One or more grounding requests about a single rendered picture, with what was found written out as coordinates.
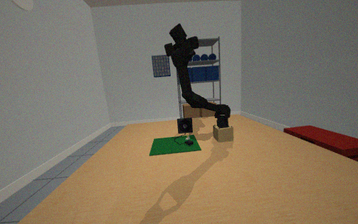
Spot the green circuit board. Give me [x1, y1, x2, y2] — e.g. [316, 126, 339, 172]
[149, 135, 202, 156]

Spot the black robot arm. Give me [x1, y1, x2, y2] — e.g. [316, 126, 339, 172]
[169, 23, 231, 128]

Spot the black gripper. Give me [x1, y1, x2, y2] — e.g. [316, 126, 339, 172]
[164, 36, 199, 56]

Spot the black cable with plug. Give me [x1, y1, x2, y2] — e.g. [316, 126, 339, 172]
[183, 140, 193, 146]

